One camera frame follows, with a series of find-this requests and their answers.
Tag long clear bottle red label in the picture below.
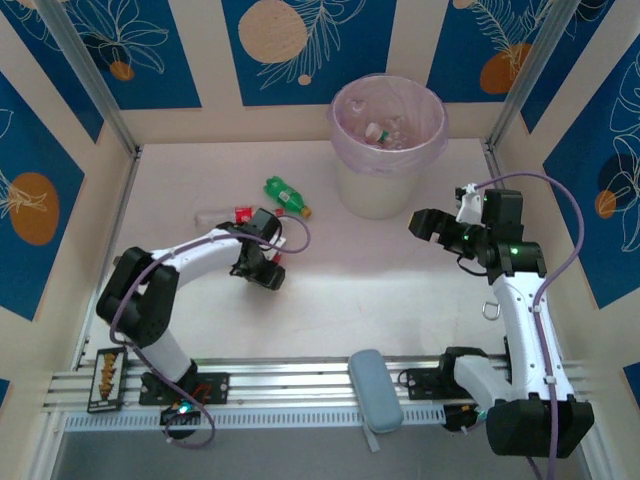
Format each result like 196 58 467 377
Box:
194 205 287 227

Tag green plastic bottle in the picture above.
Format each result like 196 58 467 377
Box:
261 174 315 218

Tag clear bottle green cap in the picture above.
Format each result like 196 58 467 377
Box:
378 127 409 152

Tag white ribbed bin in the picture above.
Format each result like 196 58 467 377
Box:
335 159 420 222

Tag grey zip case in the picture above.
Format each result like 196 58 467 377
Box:
348 348 405 454

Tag black drill bit set box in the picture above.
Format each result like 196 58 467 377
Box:
87 347 127 414

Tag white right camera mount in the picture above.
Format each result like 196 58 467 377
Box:
455 183 485 222

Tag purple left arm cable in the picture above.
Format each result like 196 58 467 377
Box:
108 218 313 452

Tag aluminium table edge rail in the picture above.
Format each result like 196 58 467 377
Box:
480 141 556 351
74 149 142 361

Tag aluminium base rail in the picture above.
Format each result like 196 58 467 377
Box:
44 355 586 416

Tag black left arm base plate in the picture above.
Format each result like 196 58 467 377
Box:
139 372 231 407

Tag white slotted cable duct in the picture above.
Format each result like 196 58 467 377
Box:
63 403 446 432

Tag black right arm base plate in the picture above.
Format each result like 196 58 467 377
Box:
403 367 451 402

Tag aluminium frame post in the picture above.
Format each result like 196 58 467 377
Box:
34 0 144 157
485 0 584 151

